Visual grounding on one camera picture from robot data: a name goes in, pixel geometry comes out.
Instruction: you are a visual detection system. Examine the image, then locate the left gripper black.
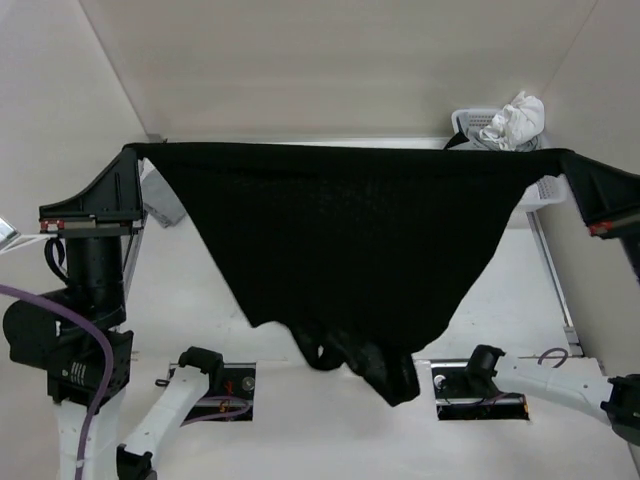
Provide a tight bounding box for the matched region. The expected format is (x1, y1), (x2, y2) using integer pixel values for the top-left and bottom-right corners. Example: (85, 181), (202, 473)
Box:
(46, 143), (149, 324)

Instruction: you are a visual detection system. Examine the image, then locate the black tank top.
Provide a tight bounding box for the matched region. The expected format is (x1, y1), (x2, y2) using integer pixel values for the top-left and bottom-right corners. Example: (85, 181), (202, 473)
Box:
(132, 143), (568, 406)

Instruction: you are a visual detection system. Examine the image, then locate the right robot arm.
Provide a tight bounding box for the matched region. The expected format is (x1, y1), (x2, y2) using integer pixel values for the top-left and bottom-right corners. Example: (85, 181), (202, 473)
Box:
(463, 149), (639, 446)

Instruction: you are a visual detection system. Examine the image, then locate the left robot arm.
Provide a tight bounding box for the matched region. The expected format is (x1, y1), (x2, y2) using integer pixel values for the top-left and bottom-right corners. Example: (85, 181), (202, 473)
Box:
(1, 149), (225, 479)

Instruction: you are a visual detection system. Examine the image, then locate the folded grey tank top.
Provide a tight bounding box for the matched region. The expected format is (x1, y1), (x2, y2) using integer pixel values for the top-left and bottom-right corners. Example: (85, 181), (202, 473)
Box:
(141, 169), (186, 228)

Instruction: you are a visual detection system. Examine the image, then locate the grey tank top in basket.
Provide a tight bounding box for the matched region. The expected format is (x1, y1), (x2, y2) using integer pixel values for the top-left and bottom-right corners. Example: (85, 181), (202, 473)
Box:
(469, 136), (541, 152)

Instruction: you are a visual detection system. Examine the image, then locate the white folded garment under grey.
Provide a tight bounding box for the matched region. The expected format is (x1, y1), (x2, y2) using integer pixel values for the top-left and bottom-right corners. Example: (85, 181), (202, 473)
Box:
(140, 158), (155, 182)

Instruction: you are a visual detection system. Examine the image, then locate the white plastic laundry basket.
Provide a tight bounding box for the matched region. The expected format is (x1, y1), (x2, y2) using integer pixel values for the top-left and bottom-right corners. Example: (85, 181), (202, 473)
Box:
(451, 107), (568, 212)

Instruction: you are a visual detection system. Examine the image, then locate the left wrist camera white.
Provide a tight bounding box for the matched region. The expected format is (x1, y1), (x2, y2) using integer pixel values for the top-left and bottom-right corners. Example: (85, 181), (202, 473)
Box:
(0, 217), (49, 255)

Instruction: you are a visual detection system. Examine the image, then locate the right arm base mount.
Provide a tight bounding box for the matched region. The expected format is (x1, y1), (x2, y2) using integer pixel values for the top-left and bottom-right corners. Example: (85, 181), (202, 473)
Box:
(430, 360), (530, 421)

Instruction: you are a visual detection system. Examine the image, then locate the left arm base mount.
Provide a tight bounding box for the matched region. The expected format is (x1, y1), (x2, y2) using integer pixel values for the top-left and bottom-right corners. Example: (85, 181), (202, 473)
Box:
(155, 362), (257, 425)

